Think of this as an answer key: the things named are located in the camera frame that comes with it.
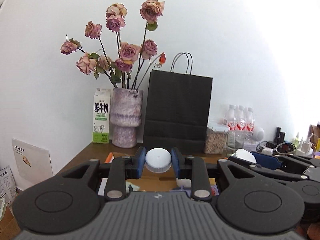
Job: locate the right water bottle red label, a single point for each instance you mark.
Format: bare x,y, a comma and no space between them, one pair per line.
250,121

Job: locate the clear drinking glass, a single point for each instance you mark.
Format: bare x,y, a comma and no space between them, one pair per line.
235,141

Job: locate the purple blue cloth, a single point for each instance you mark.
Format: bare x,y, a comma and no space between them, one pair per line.
187,190

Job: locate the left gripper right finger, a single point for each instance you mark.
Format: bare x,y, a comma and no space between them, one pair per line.
177,160

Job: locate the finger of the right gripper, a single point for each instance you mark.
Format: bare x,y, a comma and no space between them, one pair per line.
267,161

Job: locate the left water bottle red label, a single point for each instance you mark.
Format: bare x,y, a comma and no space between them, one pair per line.
231,121

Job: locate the water bottle red label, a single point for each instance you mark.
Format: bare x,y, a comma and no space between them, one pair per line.
231,121
250,121
240,118

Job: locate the clear container of seeds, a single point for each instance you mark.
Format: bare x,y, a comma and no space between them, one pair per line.
216,138

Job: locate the large white ribbed jar lid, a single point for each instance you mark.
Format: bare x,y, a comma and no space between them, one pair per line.
245,155

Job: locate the black paper bag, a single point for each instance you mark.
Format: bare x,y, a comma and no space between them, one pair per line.
177,109

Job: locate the middle water bottle red label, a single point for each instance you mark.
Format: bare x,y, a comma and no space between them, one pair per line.
240,118

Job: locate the white green milk carton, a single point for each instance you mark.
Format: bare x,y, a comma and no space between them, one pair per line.
101,116

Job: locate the dried pink roses bouquet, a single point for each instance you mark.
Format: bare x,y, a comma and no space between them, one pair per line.
125,69

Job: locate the white round speaker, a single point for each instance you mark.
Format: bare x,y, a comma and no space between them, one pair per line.
257,134

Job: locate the small white plastic cap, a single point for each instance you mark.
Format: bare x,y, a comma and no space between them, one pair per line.
183,183

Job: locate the red orange cardboard box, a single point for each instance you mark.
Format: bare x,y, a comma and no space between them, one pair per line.
154,182

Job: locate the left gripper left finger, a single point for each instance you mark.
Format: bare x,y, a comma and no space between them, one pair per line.
139,162

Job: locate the purple ceramic vase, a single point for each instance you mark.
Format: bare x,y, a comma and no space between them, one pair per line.
125,116

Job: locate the white power adapter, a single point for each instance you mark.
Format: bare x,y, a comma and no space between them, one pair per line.
267,151

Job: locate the white wall panel box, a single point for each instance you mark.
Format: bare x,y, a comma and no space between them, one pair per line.
33,163

